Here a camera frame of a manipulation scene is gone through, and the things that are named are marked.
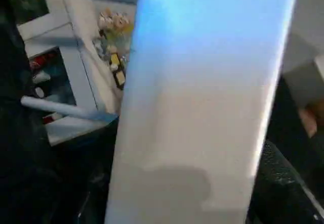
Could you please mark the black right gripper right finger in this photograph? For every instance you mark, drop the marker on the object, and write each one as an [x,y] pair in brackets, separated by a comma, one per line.
[278,196]

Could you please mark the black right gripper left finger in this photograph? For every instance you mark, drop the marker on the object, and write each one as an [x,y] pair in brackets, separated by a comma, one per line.
[93,201]

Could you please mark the white plastic table top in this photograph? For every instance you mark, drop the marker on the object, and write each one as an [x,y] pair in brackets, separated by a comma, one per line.
[202,107]

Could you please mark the small yellow black figurine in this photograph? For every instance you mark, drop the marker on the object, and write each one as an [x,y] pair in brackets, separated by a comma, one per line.
[118,69]

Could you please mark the red bottle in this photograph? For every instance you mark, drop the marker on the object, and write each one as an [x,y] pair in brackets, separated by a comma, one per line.
[41,60]

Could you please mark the pale artificial flower bunch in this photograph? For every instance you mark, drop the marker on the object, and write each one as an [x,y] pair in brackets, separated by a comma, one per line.
[116,23]

